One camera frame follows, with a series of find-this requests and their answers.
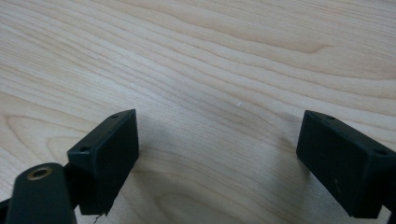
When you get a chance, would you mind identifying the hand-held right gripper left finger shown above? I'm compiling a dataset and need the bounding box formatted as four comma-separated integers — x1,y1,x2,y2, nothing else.
64,108,140,217

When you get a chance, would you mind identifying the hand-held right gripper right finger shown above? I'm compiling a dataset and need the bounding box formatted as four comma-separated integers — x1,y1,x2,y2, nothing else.
296,109,396,218

